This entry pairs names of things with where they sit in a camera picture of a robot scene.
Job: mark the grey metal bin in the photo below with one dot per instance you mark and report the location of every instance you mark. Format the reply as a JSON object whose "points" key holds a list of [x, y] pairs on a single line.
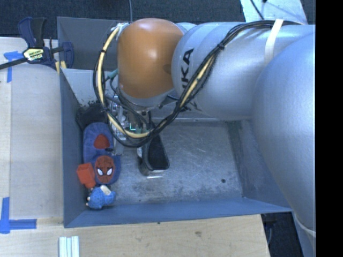
{"points": [[198, 157]]}

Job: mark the blue toy animal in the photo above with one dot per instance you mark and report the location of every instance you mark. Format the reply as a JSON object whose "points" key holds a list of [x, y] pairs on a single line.
{"points": [[99, 198]]}

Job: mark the red plastic cup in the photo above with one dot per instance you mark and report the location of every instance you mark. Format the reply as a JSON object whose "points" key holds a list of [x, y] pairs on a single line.
{"points": [[85, 174]]}

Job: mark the black cloth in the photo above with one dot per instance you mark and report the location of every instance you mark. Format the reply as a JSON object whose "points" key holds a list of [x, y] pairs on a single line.
{"points": [[89, 116]]}

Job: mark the blue slipper with red face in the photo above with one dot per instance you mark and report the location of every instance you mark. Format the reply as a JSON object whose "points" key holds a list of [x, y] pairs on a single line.
{"points": [[93, 149]]}

